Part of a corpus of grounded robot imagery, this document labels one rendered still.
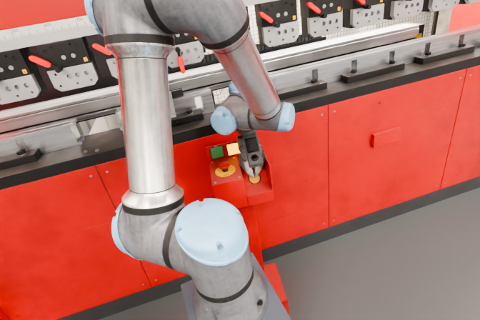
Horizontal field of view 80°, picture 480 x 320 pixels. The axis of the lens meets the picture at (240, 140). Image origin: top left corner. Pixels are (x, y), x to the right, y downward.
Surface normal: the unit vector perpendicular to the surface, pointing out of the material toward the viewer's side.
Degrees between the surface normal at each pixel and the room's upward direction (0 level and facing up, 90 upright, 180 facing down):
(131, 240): 71
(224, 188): 90
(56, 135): 90
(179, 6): 100
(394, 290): 0
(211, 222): 8
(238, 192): 90
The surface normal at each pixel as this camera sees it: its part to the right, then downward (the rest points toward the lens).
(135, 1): -0.40, 0.44
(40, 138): 0.26, 0.43
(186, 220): -0.03, -0.85
